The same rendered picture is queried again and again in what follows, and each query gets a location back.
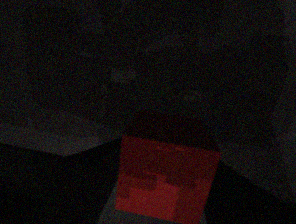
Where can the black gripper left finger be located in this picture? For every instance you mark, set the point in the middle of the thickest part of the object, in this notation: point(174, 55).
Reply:
point(74, 188)

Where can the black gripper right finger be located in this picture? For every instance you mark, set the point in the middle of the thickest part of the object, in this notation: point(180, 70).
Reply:
point(234, 199)

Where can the red block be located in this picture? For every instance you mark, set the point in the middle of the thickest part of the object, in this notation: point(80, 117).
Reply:
point(167, 167)

